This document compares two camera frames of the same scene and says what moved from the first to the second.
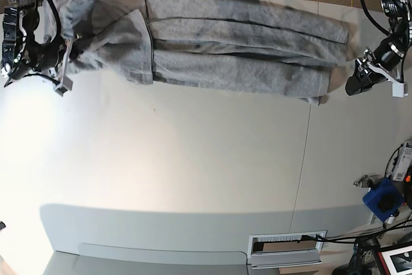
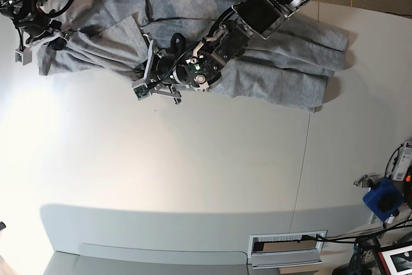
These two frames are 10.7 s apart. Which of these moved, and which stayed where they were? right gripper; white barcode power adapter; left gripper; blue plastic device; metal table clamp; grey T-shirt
Moved: left gripper; right gripper
Stayed: white barcode power adapter; grey T-shirt; metal table clamp; blue plastic device
